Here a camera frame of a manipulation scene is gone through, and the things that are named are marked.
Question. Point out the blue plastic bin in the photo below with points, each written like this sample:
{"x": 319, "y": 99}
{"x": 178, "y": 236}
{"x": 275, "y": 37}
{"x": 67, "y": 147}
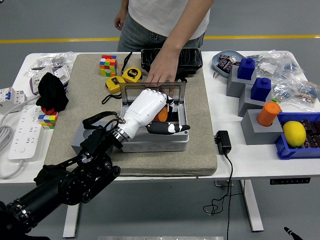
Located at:
{"x": 295, "y": 152}

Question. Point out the purple edged white socket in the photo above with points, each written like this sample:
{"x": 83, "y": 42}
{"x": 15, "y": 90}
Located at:
{"x": 35, "y": 83}

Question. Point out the white table leg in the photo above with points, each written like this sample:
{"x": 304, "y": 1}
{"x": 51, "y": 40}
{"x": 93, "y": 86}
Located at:
{"x": 71, "y": 222}
{"x": 253, "y": 207}

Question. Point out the black table control panel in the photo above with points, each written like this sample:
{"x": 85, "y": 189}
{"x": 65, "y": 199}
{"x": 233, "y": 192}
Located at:
{"x": 290, "y": 181}

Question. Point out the plastic bag white parts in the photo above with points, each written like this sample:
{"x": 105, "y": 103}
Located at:
{"x": 267, "y": 66}

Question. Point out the red object under glove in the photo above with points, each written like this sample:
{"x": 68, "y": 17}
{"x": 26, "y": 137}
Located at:
{"x": 50, "y": 110}

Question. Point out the person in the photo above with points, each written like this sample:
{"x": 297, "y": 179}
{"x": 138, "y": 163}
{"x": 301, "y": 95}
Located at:
{"x": 155, "y": 17}

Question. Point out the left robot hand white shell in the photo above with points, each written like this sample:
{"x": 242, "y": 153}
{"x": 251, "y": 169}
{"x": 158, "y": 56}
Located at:
{"x": 142, "y": 110}

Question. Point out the black wrapped device case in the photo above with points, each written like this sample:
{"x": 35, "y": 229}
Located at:
{"x": 191, "y": 60}

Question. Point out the blue-grey oval plate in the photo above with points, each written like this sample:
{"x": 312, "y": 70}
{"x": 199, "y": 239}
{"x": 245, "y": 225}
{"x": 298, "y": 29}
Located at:
{"x": 216, "y": 61}

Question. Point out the plastic bag blue parts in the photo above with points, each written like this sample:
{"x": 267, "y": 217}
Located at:
{"x": 283, "y": 91}
{"x": 291, "y": 66}
{"x": 307, "y": 93}

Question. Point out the dark brown snack packet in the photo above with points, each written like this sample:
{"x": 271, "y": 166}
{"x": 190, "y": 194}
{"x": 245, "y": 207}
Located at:
{"x": 312, "y": 141}
{"x": 311, "y": 126}

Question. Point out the grey block with round hole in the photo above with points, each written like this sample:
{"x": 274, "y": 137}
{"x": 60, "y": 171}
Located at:
{"x": 77, "y": 142}

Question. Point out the grey plastic enclosure box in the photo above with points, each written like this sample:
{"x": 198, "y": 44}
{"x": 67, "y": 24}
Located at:
{"x": 160, "y": 145}

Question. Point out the grey-brown fabric mat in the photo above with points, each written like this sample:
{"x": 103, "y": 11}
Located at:
{"x": 200, "y": 112}

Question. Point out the grey block holder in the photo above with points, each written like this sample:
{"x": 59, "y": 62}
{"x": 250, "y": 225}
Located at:
{"x": 233, "y": 86}
{"x": 260, "y": 135}
{"x": 246, "y": 106}

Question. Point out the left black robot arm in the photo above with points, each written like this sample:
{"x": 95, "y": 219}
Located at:
{"x": 62, "y": 185}

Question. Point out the black cloth glove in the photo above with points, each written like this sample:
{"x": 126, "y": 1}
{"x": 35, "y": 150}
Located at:
{"x": 51, "y": 91}

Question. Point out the white circuit breaker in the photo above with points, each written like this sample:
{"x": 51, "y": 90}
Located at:
{"x": 12, "y": 96}

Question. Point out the yellow lemon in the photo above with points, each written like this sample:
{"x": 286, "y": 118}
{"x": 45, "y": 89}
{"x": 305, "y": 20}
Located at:
{"x": 294, "y": 133}

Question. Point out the person's right hand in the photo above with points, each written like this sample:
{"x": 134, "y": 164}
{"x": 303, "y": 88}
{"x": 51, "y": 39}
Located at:
{"x": 120, "y": 21}

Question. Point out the large colourful puzzle cube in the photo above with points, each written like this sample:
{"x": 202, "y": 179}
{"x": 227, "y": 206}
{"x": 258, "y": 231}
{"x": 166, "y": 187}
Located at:
{"x": 108, "y": 65}

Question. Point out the white power strip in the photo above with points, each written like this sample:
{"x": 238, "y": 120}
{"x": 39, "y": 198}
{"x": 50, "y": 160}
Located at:
{"x": 25, "y": 132}

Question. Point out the clear plastic bag small parts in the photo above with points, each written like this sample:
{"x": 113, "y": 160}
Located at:
{"x": 35, "y": 70}
{"x": 61, "y": 58}

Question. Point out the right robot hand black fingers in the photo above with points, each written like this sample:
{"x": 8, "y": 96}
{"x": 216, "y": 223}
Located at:
{"x": 292, "y": 233}

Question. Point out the orange cylinder battery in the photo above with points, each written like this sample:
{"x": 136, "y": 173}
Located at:
{"x": 268, "y": 113}
{"x": 161, "y": 116}

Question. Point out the person's left hand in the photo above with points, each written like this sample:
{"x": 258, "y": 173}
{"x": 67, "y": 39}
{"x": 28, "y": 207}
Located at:
{"x": 163, "y": 70}

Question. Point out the white wall socket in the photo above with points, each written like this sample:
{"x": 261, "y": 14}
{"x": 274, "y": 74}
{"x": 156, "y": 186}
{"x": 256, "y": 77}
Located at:
{"x": 62, "y": 73}

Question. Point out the transparent hinged box lid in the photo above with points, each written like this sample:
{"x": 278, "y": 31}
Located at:
{"x": 130, "y": 92}

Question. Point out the small colourful puzzle cube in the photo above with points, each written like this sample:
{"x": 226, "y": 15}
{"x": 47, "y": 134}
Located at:
{"x": 48, "y": 121}

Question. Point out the yellow tape measure 5m print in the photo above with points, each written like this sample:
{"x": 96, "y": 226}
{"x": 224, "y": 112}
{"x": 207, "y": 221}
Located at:
{"x": 132, "y": 75}

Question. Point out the small green piece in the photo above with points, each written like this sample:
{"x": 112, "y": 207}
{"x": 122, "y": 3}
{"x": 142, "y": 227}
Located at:
{"x": 275, "y": 100}

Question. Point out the person's left forearm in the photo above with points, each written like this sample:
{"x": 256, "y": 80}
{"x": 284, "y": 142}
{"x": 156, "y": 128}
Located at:
{"x": 185, "y": 32}

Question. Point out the black power adapter plug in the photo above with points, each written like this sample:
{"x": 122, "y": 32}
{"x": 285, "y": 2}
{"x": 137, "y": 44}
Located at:
{"x": 223, "y": 142}

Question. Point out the blue block battery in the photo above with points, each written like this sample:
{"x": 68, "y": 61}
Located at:
{"x": 246, "y": 68}
{"x": 261, "y": 90}

